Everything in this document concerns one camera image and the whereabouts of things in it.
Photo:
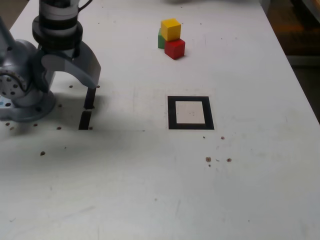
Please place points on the yellow cube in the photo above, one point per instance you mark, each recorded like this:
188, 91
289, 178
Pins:
171, 28

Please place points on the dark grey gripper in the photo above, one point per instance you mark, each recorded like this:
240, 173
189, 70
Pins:
37, 62

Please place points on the red cube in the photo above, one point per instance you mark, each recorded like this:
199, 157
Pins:
175, 48

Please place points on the grey metal rail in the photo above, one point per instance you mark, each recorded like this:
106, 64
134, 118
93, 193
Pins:
305, 60

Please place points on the brown wooden furniture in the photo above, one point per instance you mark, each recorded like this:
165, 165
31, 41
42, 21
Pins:
300, 30

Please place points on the green cube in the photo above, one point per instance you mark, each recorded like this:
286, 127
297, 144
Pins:
160, 41

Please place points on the black tape square outline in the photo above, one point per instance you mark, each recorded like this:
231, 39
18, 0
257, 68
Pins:
172, 112

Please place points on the black tape strip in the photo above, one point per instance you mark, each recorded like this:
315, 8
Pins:
85, 120

